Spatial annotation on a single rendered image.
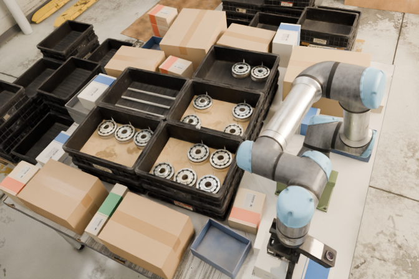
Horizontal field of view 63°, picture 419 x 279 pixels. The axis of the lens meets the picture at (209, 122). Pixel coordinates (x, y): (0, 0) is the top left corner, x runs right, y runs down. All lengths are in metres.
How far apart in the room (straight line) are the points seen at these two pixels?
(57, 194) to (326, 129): 1.18
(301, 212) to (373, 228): 1.70
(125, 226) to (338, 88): 0.95
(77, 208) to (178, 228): 0.46
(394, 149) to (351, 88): 1.74
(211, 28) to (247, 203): 1.15
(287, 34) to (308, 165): 1.41
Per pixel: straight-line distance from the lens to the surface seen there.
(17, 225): 2.86
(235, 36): 2.18
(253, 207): 1.50
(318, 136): 1.47
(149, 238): 1.42
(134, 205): 1.50
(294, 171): 0.81
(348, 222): 1.60
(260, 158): 0.83
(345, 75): 1.08
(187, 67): 2.01
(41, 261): 2.63
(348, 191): 1.67
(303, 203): 0.74
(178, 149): 1.64
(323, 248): 0.94
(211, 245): 1.53
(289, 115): 0.94
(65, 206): 1.63
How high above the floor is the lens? 2.12
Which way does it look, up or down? 49 degrees down
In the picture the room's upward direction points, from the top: 11 degrees counter-clockwise
